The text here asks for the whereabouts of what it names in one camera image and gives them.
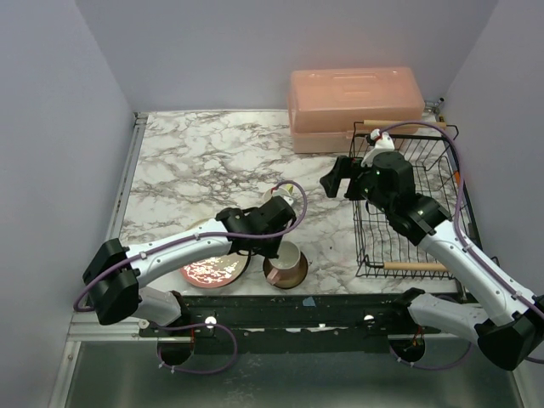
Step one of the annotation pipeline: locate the pink ceramic mug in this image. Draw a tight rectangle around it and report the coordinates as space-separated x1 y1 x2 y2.
269 241 301 269

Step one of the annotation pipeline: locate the dark bowl cream inside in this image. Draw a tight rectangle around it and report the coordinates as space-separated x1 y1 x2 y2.
263 252 309 290

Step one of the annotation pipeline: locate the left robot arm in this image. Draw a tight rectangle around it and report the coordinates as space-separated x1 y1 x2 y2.
82 196 304 326

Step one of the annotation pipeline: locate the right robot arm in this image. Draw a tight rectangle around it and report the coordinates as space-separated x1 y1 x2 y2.
320 151 543 371

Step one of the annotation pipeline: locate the translucent pink storage box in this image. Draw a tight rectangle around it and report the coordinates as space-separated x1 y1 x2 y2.
288 66 425 154

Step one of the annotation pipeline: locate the pink and cream plate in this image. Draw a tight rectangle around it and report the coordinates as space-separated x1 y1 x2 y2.
179 253 251 289

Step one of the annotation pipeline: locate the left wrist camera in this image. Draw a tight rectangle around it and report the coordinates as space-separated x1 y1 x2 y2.
271 187 295 207

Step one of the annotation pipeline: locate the black wire dish rack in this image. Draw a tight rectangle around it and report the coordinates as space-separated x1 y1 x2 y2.
352 127 459 280

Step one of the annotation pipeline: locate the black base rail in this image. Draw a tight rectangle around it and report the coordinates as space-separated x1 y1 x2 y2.
139 294 418 354

